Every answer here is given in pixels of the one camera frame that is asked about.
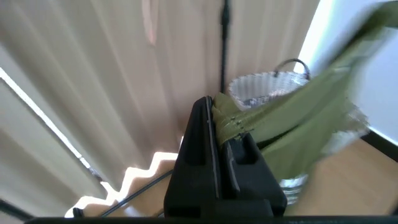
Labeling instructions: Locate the black clothes rack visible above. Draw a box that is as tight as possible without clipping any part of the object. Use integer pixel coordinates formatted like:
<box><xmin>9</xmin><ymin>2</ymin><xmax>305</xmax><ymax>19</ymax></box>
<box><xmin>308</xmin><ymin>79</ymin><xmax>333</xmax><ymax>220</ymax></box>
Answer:
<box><xmin>0</xmin><ymin>0</ymin><xmax>233</xmax><ymax>218</ymax></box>

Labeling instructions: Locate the green long-sleeved shirt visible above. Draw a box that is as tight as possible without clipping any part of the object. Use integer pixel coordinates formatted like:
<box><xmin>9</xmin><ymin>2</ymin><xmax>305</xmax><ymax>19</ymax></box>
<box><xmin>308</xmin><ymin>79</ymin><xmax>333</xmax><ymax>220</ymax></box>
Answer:
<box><xmin>211</xmin><ymin>1</ymin><xmax>398</xmax><ymax>181</ymax></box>

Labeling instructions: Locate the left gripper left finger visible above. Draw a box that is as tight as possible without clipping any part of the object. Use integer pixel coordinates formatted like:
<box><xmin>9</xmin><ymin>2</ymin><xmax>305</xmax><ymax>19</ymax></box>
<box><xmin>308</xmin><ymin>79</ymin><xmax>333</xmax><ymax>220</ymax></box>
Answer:
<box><xmin>164</xmin><ymin>95</ymin><xmax>220</xmax><ymax>218</ymax></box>

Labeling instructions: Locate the beige curtain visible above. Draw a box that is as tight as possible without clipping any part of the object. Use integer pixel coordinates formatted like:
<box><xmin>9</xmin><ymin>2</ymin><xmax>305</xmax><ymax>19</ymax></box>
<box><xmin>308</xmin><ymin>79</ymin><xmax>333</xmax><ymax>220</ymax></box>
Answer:
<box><xmin>0</xmin><ymin>0</ymin><xmax>321</xmax><ymax>218</ymax></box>

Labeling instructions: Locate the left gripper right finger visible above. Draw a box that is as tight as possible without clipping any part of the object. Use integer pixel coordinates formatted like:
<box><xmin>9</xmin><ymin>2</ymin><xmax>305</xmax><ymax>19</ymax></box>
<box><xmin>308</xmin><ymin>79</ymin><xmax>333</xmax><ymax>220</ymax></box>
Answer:
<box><xmin>219</xmin><ymin>132</ymin><xmax>287</xmax><ymax>217</ymax></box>

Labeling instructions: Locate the white laundry basket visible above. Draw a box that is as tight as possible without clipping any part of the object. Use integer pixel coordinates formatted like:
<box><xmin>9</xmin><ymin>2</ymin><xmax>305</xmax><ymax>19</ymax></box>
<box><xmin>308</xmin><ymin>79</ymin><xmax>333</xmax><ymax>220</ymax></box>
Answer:
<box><xmin>228</xmin><ymin>58</ymin><xmax>371</xmax><ymax>206</ymax></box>

